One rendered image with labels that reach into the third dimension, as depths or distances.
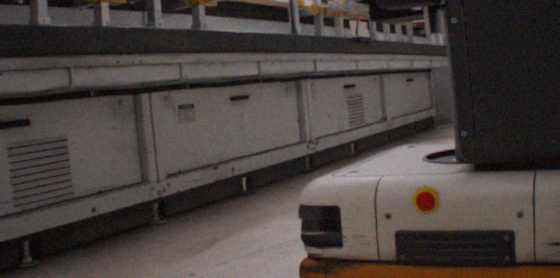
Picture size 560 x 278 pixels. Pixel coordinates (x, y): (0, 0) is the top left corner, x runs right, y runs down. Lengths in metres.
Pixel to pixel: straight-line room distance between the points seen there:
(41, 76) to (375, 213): 1.00
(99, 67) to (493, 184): 1.23
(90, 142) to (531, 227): 1.52
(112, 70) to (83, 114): 0.27
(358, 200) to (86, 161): 1.19
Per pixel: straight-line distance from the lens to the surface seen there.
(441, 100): 5.98
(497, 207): 1.13
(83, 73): 1.87
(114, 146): 2.26
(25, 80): 1.73
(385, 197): 1.18
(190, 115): 2.60
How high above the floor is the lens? 0.47
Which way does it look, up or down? 3 degrees down
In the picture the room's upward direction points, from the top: 5 degrees counter-clockwise
